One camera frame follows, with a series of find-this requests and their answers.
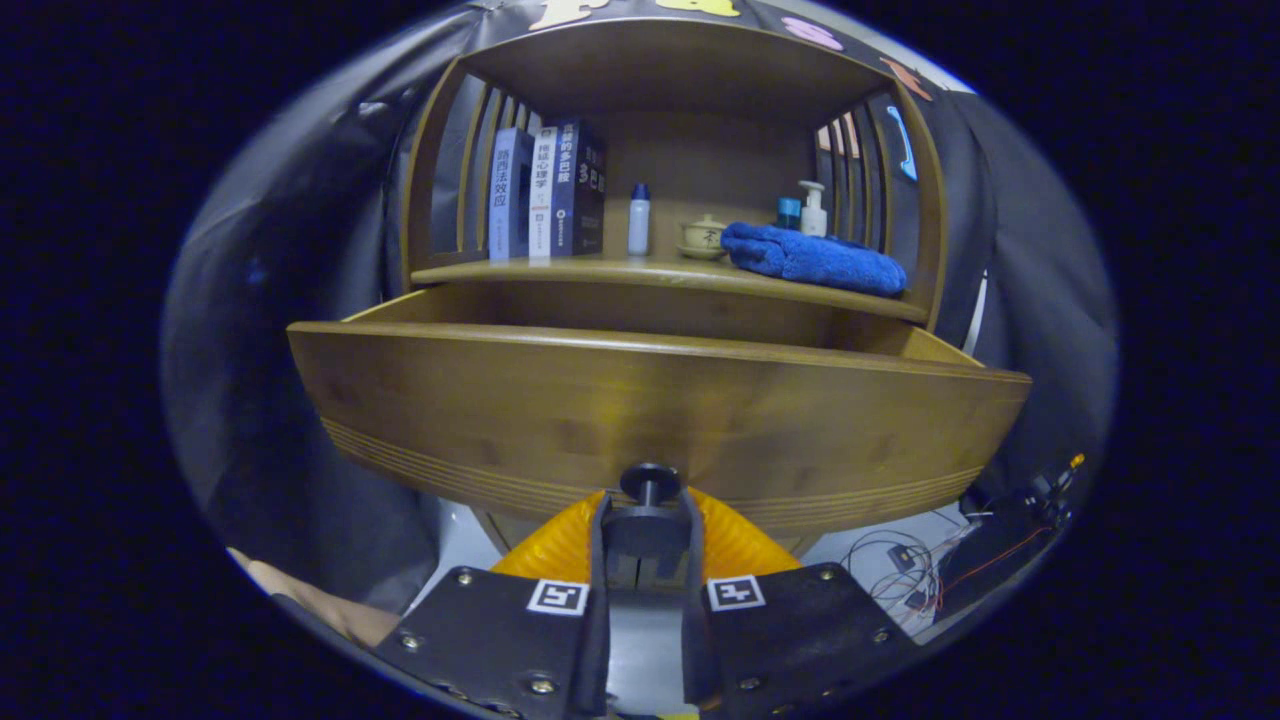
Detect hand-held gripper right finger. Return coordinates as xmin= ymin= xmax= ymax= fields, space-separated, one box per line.
xmin=682 ymin=486 xmax=919 ymax=716

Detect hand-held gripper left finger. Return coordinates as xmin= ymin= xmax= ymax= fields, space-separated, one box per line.
xmin=373 ymin=488 xmax=613 ymax=719

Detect black drawer knob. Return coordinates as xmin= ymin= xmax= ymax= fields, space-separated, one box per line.
xmin=602 ymin=461 xmax=693 ymax=561

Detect wooden drawer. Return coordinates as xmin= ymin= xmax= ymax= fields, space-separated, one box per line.
xmin=287 ymin=282 xmax=1033 ymax=531

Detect wooden cabinet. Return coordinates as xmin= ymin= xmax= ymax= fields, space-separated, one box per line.
xmin=400 ymin=18 xmax=949 ymax=556

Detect folded blue towel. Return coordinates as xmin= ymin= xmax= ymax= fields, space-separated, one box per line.
xmin=720 ymin=221 xmax=909 ymax=298

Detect lidded ceramic teacup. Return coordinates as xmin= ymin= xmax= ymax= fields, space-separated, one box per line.
xmin=678 ymin=214 xmax=729 ymax=262

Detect white bottle blue cap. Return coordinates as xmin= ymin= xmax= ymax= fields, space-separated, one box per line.
xmin=627 ymin=183 xmax=652 ymax=257

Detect orange tipped tool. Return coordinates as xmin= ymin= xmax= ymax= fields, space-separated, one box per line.
xmin=1030 ymin=453 xmax=1087 ymax=511

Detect white pump bottle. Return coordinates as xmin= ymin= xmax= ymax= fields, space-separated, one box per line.
xmin=797 ymin=180 xmax=829 ymax=238

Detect white book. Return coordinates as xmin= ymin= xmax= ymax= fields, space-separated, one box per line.
xmin=528 ymin=125 xmax=561 ymax=259

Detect dark blue book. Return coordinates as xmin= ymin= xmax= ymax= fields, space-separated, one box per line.
xmin=550 ymin=120 xmax=607 ymax=257

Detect light blue book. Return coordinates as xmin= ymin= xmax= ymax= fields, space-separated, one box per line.
xmin=488 ymin=127 xmax=536 ymax=261

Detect black backdrop cloth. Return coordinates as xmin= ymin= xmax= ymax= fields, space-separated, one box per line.
xmin=160 ymin=0 xmax=1119 ymax=621

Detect tangled floor cables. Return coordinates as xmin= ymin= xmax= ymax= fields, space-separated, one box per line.
xmin=838 ymin=508 xmax=1001 ymax=636

